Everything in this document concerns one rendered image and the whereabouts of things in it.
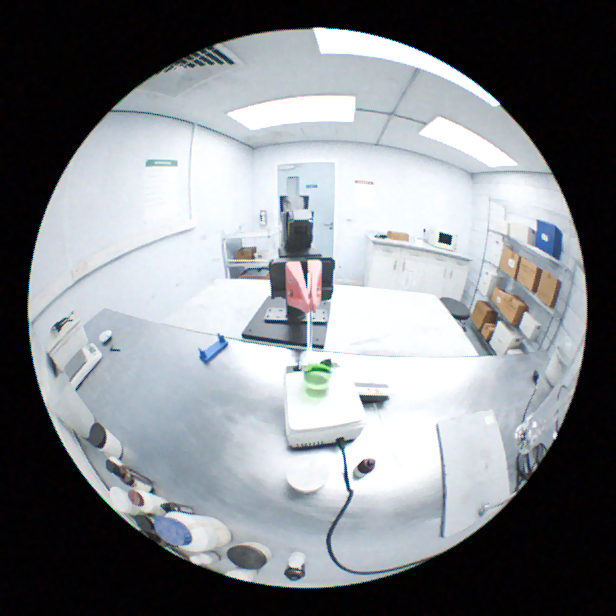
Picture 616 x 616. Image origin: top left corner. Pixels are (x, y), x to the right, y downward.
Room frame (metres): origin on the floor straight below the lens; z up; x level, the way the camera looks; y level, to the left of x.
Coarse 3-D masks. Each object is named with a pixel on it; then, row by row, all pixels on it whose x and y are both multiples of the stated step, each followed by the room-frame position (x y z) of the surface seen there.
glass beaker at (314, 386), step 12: (312, 348) 0.23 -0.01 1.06; (324, 348) 0.23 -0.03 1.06; (300, 360) 0.21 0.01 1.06; (312, 360) 0.23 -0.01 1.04; (324, 360) 0.23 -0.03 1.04; (336, 360) 0.20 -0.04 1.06; (312, 384) 0.18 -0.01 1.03; (324, 384) 0.18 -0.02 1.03; (312, 396) 0.18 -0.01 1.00; (324, 396) 0.18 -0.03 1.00
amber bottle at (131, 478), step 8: (112, 464) -0.05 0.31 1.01; (112, 472) -0.07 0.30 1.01; (120, 472) -0.06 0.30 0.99; (128, 472) -0.05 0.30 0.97; (136, 472) -0.04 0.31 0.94; (128, 480) -0.06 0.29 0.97; (136, 480) -0.05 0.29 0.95; (144, 480) -0.05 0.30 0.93; (136, 488) -0.07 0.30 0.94; (144, 488) -0.06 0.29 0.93; (152, 488) -0.06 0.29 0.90
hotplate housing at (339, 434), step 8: (352, 424) 0.14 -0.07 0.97; (360, 424) 0.14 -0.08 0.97; (288, 432) 0.13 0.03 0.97; (296, 432) 0.13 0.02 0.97; (304, 432) 0.13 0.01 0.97; (312, 432) 0.13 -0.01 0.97; (320, 432) 0.13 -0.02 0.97; (328, 432) 0.13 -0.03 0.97; (336, 432) 0.13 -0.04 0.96; (344, 432) 0.13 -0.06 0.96; (352, 432) 0.13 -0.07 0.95; (360, 432) 0.14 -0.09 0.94; (288, 440) 0.13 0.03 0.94; (296, 440) 0.12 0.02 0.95; (304, 440) 0.12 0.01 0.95; (312, 440) 0.12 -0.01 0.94; (320, 440) 0.13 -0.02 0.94; (328, 440) 0.13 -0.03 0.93; (336, 440) 0.13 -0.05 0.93; (344, 440) 0.13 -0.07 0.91; (344, 448) 0.11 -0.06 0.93
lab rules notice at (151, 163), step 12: (156, 168) 1.35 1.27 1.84; (168, 168) 1.50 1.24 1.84; (144, 180) 1.21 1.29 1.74; (156, 180) 1.35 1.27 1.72; (168, 180) 1.50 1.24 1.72; (144, 192) 1.22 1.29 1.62; (156, 192) 1.35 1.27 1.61; (168, 192) 1.50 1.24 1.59; (144, 204) 1.21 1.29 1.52; (156, 204) 1.35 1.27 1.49; (168, 204) 1.50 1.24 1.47; (156, 216) 1.34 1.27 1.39
